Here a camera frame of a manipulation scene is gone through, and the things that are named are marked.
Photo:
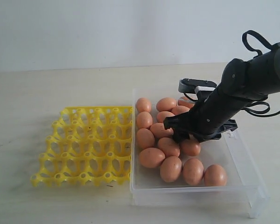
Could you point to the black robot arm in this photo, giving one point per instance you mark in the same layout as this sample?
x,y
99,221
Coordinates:
x,y
242,84

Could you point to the brown egg second row left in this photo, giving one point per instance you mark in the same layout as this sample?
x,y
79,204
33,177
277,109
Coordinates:
x,y
144,120

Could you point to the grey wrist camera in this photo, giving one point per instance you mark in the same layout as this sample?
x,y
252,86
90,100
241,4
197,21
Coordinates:
x,y
193,86

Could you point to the brown egg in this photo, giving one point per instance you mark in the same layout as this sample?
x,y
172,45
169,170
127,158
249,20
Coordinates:
x,y
159,130
215,175
162,115
151,157
190,147
169,147
179,109
184,101
145,138
166,104
171,169
193,171
143,105

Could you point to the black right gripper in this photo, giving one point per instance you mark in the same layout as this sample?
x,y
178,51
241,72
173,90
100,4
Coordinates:
x,y
207,120

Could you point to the clear plastic box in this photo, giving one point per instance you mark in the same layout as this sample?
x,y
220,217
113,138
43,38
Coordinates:
x,y
244,184

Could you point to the yellow plastic egg tray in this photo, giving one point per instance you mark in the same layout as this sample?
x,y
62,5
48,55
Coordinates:
x,y
88,145

